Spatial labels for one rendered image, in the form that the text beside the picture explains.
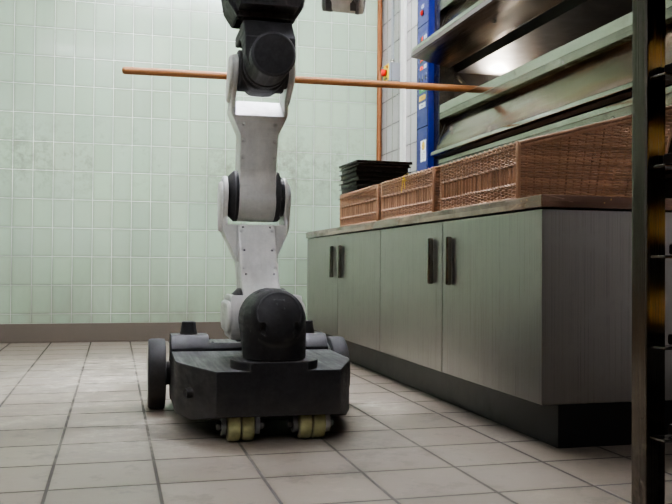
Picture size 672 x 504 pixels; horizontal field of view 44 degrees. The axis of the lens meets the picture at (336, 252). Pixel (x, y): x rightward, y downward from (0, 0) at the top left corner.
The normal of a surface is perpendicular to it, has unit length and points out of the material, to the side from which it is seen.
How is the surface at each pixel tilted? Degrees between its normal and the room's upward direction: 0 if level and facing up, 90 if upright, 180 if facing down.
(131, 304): 90
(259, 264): 60
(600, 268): 90
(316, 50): 90
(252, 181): 86
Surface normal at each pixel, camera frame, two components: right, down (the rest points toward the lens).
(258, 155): 0.23, 0.16
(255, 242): 0.21, -0.51
